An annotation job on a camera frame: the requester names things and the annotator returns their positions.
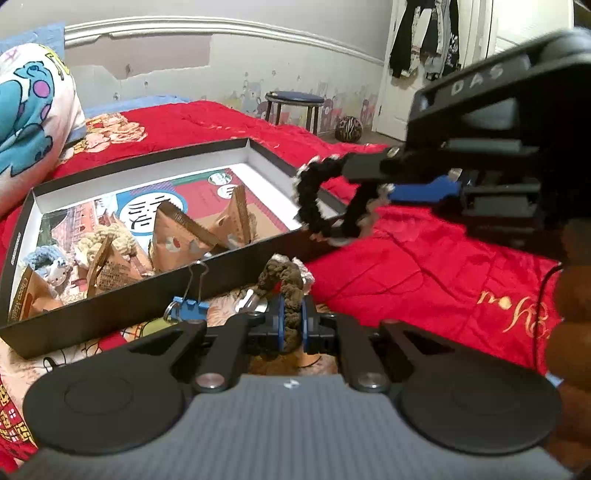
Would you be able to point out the brown snack packet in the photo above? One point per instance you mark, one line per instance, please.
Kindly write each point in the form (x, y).
(110, 273)
(178, 236)
(34, 297)
(236, 217)

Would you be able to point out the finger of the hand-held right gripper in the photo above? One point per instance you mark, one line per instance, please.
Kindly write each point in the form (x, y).
(418, 191)
(369, 166)

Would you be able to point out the brown patterned ball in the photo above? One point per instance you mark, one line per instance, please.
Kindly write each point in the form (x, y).
(349, 129)

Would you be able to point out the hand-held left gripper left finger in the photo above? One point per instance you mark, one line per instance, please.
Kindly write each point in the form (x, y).
(275, 324)

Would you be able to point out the person's right hand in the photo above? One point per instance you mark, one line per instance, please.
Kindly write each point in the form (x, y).
(572, 332)

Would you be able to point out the shallow black cardboard box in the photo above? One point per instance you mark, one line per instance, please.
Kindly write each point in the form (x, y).
(138, 318)

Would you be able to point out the colourful printed sheet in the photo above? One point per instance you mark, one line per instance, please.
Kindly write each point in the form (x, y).
(198, 194)

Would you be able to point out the hanging dark clothes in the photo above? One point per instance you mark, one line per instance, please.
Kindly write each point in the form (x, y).
(425, 37)

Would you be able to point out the cartoon printed blanket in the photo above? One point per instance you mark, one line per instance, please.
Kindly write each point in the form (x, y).
(32, 115)

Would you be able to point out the black and white crochet scrunchie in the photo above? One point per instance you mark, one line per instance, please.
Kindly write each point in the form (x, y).
(307, 194)

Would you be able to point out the light blue crochet scrunchie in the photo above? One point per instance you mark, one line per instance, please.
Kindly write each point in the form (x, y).
(46, 262)

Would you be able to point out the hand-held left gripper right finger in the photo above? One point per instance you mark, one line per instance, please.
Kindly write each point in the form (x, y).
(306, 324)

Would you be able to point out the blue pillow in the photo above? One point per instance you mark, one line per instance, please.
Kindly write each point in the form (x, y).
(27, 39)

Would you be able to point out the beige crochet scrunchie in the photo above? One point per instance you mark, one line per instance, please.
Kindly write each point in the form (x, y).
(108, 237)

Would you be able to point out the brown crochet scrunchie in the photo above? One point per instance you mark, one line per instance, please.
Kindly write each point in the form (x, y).
(290, 286)

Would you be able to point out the round blue-topped stool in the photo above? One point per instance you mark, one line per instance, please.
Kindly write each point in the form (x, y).
(295, 98)

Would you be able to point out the red printed bedspread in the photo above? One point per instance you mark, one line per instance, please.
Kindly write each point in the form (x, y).
(415, 281)

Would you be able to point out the blue binder clip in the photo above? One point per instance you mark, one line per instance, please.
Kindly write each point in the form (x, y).
(190, 310)

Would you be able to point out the light blue bed sheet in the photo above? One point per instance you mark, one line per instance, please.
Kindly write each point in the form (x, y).
(134, 105)

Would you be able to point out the white door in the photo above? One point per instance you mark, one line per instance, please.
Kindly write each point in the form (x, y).
(392, 106)

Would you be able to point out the silver metal clip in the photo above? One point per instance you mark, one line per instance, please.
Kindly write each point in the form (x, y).
(251, 302)

